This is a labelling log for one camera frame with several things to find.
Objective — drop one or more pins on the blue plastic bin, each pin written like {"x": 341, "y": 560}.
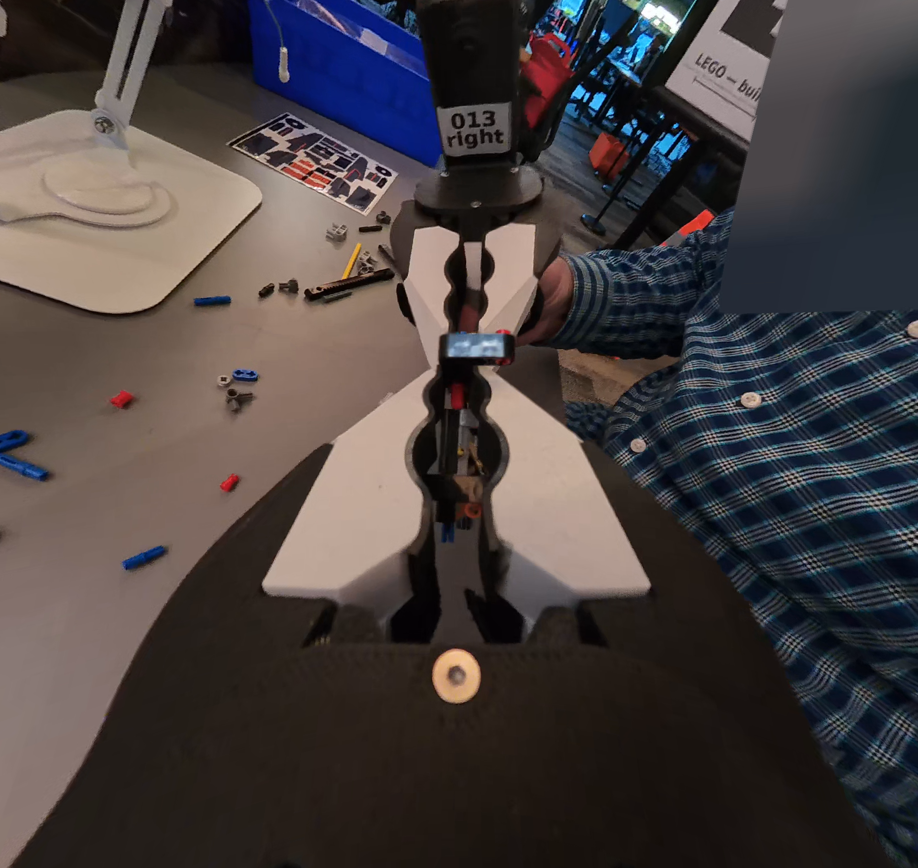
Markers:
{"x": 344, "y": 86}

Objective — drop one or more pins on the black poster stand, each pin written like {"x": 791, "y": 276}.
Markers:
{"x": 688, "y": 111}

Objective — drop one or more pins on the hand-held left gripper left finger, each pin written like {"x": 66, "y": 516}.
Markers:
{"x": 351, "y": 516}

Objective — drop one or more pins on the dark grey thin lego axle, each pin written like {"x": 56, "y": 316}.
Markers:
{"x": 337, "y": 297}

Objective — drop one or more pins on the yellow lego axle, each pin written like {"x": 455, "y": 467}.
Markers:
{"x": 351, "y": 260}

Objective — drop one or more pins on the orange bag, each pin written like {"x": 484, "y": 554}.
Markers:
{"x": 608, "y": 154}

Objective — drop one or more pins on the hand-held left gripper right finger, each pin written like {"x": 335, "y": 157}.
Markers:
{"x": 566, "y": 524}

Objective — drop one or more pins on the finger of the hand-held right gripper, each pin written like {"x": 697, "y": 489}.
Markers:
{"x": 513, "y": 272}
{"x": 423, "y": 272}

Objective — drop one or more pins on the white tablet stand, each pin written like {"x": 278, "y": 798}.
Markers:
{"x": 107, "y": 237}

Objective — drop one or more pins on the person's right hand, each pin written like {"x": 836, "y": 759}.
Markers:
{"x": 556, "y": 305}

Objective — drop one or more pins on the lego sticker sheet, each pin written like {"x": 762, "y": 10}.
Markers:
{"x": 315, "y": 165}

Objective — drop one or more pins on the red lego connector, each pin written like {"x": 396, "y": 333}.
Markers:
{"x": 122, "y": 399}

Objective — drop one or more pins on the small red lego pin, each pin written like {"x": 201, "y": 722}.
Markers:
{"x": 229, "y": 482}

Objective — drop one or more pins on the orange red object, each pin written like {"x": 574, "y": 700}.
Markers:
{"x": 692, "y": 226}

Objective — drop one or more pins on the person's right forearm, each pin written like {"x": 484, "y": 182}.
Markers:
{"x": 631, "y": 294}

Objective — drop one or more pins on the dark grey lego angle connector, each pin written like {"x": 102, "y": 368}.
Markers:
{"x": 237, "y": 398}

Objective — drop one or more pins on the light grey lego block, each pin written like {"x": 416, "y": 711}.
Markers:
{"x": 335, "y": 231}

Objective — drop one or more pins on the black lego beam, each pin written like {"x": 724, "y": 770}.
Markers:
{"x": 349, "y": 285}

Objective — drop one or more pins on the long blue lego axle pin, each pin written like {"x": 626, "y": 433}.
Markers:
{"x": 25, "y": 468}

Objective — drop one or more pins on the red bag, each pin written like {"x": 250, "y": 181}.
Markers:
{"x": 549, "y": 72}

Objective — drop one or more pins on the black lego chassis assembly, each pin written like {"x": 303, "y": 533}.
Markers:
{"x": 473, "y": 348}

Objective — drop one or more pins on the framed marker poster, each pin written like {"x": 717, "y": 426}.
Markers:
{"x": 706, "y": 43}

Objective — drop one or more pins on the small blue lego liftarm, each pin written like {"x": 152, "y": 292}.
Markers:
{"x": 14, "y": 440}
{"x": 245, "y": 374}

